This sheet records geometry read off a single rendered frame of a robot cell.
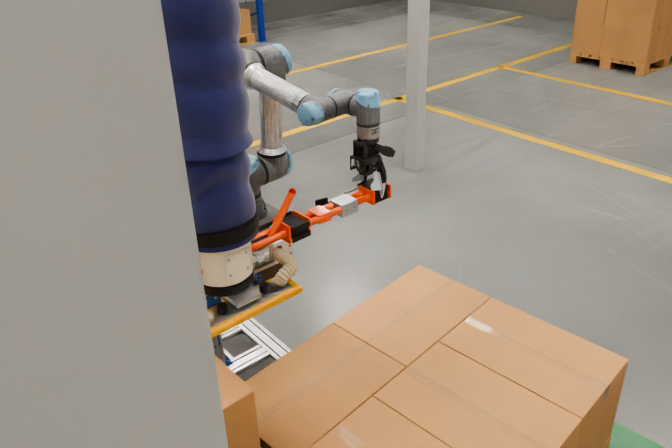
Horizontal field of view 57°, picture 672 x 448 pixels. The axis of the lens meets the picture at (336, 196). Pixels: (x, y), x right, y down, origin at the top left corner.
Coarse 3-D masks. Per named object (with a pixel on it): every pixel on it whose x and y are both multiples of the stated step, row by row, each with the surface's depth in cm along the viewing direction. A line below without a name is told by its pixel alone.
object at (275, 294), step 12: (264, 288) 175; (276, 288) 178; (288, 288) 178; (300, 288) 180; (264, 300) 173; (276, 300) 175; (216, 312) 169; (228, 312) 169; (240, 312) 169; (252, 312) 170; (216, 324) 164; (228, 324) 165
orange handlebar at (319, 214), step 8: (360, 192) 208; (360, 200) 203; (368, 200) 205; (312, 208) 197; (320, 208) 196; (328, 208) 199; (336, 208) 197; (312, 216) 196; (320, 216) 192; (328, 216) 195; (312, 224) 191; (264, 232) 185; (280, 232) 184; (264, 240) 181; (272, 240) 182; (256, 248) 179
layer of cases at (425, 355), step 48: (384, 288) 281; (432, 288) 280; (336, 336) 252; (384, 336) 251; (432, 336) 250; (480, 336) 249; (528, 336) 248; (576, 336) 247; (288, 384) 228; (336, 384) 228; (384, 384) 227; (432, 384) 226; (480, 384) 225; (528, 384) 225; (576, 384) 224; (288, 432) 208; (336, 432) 208; (384, 432) 207; (432, 432) 206; (480, 432) 206; (528, 432) 205; (576, 432) 209
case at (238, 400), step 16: (224, 368) 178; (224, 384) 173; (240, 384) 172; (224, 400) 167; (240, 400) 168; (224, 416) 166; (240, 416) 170; (256, 416) 174; (240, 432) 172; (256, 432) 177
